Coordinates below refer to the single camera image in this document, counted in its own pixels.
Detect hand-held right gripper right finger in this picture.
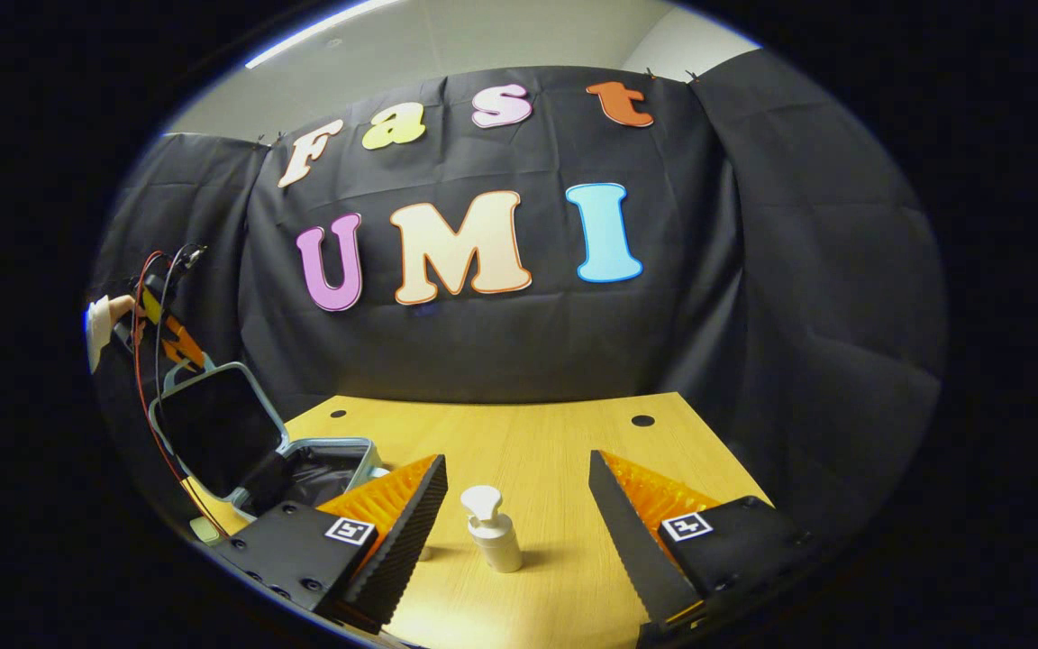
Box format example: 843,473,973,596
587,449,813,645

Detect light blue suitcase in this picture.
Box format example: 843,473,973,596
148,354,391,546

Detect white pump bottle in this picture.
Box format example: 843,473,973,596
460,485,524,574

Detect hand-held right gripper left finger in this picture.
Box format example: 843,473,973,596
213,453,450,636

